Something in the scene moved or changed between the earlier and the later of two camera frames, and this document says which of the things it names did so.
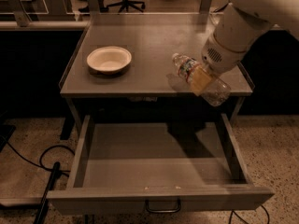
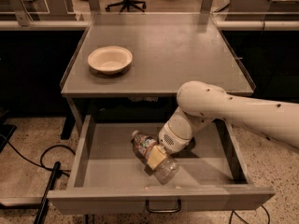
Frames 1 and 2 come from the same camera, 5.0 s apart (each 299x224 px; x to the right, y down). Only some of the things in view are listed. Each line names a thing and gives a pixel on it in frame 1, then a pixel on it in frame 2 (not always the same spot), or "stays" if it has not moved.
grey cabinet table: [130, 56] stays
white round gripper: [217, 58] → [172, 139]
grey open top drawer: [162, 163] stays
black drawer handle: [163, 211] stays
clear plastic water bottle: [219, 89] → [166, 171]
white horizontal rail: [45, 24] stays
